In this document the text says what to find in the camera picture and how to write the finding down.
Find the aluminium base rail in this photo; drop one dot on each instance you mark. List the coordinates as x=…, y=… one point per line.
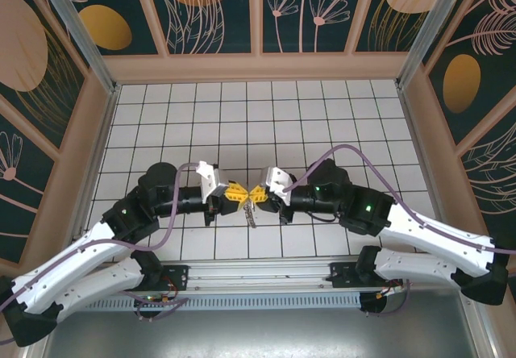
x=258, y=273

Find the silver cut key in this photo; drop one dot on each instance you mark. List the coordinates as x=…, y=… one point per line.
x=253, y=224

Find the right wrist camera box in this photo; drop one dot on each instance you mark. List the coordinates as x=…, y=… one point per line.
x=276, y=180

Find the aluminium corner post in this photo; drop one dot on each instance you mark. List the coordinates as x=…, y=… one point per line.
x=80, y=39
x=427, y=31

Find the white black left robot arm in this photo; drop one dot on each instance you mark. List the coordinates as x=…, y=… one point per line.
x=80, y=261

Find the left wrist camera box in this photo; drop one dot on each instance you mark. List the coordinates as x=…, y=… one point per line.
x=209, y=180

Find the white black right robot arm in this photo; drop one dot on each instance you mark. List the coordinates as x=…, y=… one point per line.
x=427, y=237

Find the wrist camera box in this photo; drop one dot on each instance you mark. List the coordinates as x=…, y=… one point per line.
x=209, y=180
x=276, y=180

